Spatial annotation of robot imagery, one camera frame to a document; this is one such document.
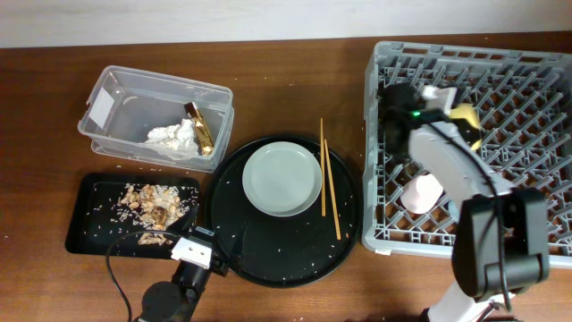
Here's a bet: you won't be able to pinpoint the yellow bowl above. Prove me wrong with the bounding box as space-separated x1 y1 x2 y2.
449 103 484 151

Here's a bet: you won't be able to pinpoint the grey plate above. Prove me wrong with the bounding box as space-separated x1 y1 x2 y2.
242 141 324 218

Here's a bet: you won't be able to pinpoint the white tissue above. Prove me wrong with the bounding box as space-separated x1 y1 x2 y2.
144 119 198 160

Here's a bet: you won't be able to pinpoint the clear plastic bin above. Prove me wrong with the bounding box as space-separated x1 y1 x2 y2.
78 65 234 173

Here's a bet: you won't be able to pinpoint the food scraps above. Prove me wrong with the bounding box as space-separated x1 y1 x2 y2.
117 184 189 246

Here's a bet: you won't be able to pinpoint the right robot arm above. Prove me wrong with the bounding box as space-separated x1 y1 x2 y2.
378 83 550 321

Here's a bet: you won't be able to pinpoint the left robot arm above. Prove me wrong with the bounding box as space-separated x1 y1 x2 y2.
135 208 247 322

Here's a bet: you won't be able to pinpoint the grey dishwasher rack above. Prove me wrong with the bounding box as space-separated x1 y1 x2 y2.
361 41 571 268

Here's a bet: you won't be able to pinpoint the black rectangular tray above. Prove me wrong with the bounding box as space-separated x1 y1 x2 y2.
65 173 199 255

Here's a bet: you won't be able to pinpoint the pink cup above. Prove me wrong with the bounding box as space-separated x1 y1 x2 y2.
400 174 443 214

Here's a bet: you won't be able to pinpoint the brown snack wrapper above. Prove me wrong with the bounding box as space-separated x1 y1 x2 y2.
184 102 215 157

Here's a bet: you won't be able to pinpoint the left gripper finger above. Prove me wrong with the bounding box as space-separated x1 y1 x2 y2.
180 205 200 236
229 223 247 273

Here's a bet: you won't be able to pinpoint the wooden chopstick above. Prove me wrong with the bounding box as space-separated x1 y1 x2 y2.
324 139 341 241
320 118 326 217

